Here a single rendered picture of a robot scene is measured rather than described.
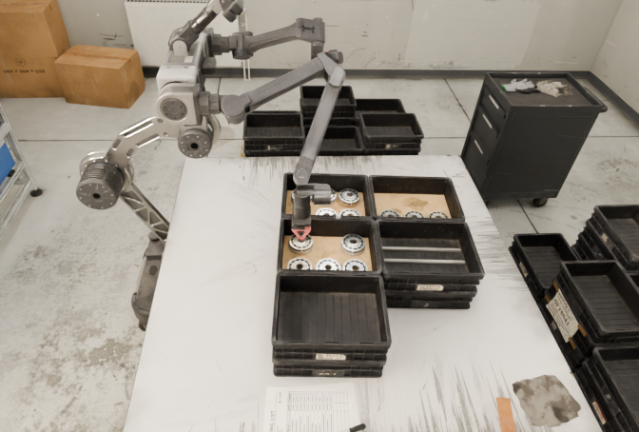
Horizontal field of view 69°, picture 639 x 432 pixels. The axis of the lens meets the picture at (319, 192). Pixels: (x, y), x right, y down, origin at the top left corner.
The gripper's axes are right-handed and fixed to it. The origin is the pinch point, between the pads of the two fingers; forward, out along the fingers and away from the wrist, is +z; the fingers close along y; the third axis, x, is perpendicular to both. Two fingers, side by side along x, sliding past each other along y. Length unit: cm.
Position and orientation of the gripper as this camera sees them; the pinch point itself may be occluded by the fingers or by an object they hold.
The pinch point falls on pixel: (300, 231)
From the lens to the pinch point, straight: 171.9
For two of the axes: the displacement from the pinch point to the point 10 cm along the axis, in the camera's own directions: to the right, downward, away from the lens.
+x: -10.0, -0.2, -0.4
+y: -0.1, -6.5, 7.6
